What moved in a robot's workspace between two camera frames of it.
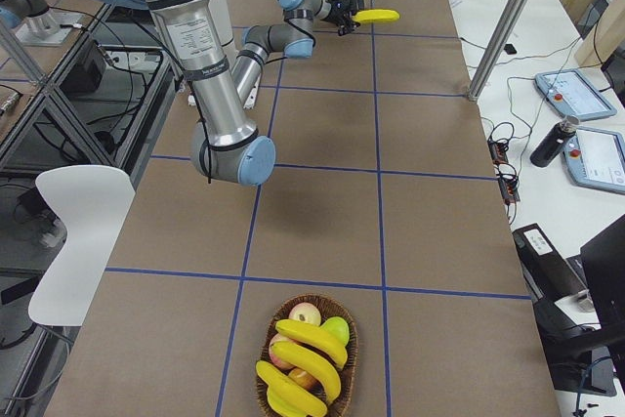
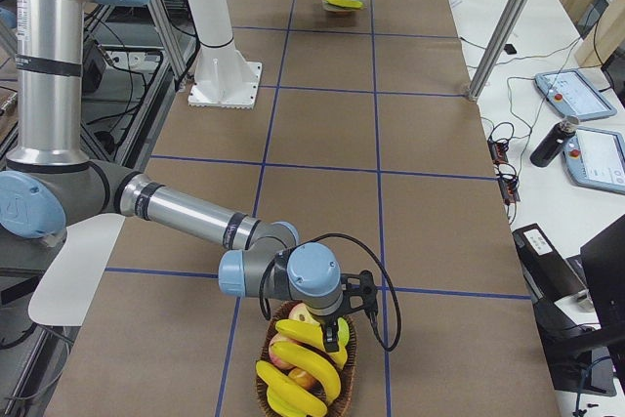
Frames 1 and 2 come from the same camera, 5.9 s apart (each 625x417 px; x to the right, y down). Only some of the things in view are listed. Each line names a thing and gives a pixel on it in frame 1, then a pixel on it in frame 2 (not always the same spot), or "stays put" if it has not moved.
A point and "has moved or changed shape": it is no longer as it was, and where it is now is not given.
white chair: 93,202 stays put
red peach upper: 306,312 stays put
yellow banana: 376,15 has moved or changed shape
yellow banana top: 309,335 stays put
